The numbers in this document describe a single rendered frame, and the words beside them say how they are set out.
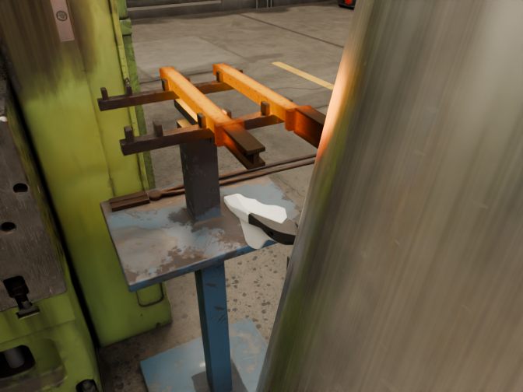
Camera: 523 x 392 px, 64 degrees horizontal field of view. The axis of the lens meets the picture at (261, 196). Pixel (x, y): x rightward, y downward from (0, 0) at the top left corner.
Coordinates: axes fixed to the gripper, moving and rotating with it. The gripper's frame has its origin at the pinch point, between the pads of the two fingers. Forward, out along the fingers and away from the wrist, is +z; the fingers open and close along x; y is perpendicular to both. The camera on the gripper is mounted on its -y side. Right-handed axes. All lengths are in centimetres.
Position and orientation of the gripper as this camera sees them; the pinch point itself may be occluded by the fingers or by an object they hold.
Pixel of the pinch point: (279, 177)
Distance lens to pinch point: 52.6
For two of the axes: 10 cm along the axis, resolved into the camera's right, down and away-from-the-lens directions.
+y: 0.0, 8.4, 5.4
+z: -4.5, -4.9, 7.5
